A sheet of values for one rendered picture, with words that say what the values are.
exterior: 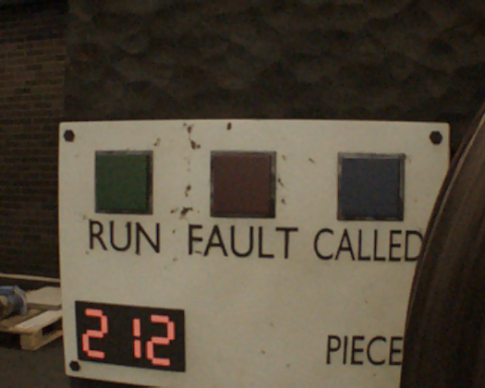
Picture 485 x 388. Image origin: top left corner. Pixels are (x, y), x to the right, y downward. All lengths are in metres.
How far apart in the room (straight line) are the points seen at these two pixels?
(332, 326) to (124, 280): 0.14
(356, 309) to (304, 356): 0.05
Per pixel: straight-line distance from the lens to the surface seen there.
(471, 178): 0.34
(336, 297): 0.48
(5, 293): 4.95
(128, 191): 0.50
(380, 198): 0.46
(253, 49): 0.50
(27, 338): 4.73
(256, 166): 0.47
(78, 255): 0.52
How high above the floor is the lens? 1.22
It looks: 3 degrees down
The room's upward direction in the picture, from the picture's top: 1 degrees clockwise
